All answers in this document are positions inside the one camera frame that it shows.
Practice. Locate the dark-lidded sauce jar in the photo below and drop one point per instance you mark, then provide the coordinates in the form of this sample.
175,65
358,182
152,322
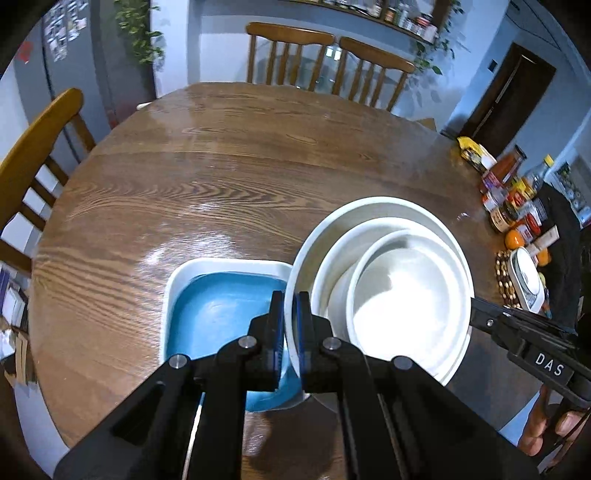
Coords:
504,217

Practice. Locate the blue patterned square plate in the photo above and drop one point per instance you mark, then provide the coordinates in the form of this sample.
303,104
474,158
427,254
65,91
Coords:
531,295
221,266

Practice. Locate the wooden wall shelf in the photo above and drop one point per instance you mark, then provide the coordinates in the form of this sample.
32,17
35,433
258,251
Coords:
392,25

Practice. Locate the medium white bowl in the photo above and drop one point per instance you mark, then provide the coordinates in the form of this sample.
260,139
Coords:
341,258

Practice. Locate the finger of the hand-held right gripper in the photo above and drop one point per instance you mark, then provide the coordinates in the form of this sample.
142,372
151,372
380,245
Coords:
503,321

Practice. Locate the large white bowl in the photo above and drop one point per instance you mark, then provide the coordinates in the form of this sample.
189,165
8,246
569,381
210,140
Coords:
378,207

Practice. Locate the pile of boxes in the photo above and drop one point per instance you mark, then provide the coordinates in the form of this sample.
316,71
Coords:
14,323

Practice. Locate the red-lidded jar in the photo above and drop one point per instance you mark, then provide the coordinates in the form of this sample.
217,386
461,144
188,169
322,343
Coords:
531,228

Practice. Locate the small white ribbed bowl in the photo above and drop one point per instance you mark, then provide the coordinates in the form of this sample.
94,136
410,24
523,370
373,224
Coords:
406,304

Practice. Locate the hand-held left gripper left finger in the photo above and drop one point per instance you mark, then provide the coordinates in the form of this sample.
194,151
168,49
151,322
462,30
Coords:
277,325

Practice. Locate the dark wooden door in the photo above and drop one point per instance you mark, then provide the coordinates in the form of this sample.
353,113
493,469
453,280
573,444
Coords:
508,97

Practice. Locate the grey refrigerator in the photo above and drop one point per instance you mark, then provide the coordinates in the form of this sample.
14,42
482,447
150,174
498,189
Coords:
106,69

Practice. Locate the row of jars and bottles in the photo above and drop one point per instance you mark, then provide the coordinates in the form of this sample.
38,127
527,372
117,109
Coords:
401,16

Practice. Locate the white bowl with print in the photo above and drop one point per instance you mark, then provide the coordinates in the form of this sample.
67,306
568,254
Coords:
527,272

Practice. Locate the trailing green plant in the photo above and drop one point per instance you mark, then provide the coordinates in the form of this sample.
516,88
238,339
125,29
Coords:
138,32

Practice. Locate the wooden chair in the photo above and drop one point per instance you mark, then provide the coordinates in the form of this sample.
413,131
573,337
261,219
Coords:
291,34
378,55
37,138

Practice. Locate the person's right hand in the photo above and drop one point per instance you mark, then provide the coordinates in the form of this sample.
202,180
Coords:
535,424

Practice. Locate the yellow-capped clear bottle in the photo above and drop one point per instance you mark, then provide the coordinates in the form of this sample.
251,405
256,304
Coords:
531,184

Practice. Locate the plain blue square plate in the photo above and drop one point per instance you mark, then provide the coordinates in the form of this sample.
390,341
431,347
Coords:
217,314

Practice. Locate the cluster of fridge magnets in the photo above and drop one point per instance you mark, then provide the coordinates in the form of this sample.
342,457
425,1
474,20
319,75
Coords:
62,27

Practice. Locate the orange fruit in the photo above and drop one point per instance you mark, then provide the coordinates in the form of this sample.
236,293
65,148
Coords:
543,257
514,239

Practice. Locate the small-leaved hanging plant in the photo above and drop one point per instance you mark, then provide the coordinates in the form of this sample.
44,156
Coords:
436,50

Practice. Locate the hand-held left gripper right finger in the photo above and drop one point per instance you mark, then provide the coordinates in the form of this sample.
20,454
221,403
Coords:
303,325

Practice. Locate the yellow snack packet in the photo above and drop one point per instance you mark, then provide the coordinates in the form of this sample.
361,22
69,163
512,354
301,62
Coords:
475,154

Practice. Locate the red sauce bottle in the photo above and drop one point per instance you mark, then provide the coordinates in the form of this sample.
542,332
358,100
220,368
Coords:
503,170

